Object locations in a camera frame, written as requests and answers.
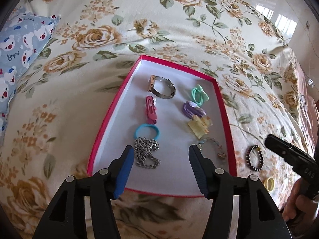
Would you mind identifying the silver wrist watch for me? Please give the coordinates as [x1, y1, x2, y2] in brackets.
[149, 75, 176, 99]

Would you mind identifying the purple hair tie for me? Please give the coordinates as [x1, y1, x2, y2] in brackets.
[182, 101, 206, 119]

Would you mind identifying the pink heart print blanket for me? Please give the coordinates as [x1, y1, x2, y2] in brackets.
[290, 47, 319, 155]

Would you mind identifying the silver chain necklace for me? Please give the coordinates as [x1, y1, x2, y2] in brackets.
[133, 136, 162, 170]

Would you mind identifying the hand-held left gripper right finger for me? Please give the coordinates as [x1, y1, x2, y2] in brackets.
[189, 144, 291, 239]

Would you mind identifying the pink hair clip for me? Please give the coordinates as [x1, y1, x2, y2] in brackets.
[145, 95, 158, 124]

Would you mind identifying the red jewelry box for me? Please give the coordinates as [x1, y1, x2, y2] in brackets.
[87, 54, 238, 198]

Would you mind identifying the floral blanket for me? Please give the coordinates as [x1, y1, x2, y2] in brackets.
[0, 0, 317, 239]

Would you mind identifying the green bow hair tie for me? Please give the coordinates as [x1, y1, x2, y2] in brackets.
[191, 84, 209, 106]

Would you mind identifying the yellow hair claw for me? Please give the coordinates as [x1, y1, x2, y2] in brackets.
[187, 116, 212, 140]

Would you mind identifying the black bead bracelet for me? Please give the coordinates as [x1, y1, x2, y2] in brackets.
[247, 145, 264, 172]

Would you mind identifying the blue bear print pillow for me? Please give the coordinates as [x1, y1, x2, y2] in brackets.
[0, 14, 61, 140]

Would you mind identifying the person's right hand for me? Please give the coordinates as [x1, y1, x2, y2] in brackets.
[283, 179, 319, 222]

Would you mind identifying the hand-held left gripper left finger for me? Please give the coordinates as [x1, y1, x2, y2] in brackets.
[32, 145, 135, 239]

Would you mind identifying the small yellow hair tie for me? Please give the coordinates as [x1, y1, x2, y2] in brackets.
[264, 177, 276, 192]

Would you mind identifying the blue hair tie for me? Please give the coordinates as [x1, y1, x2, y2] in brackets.
[135, 124, 160, 140]

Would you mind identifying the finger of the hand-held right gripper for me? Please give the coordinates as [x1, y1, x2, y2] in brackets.
[265, 134, 303, 166]

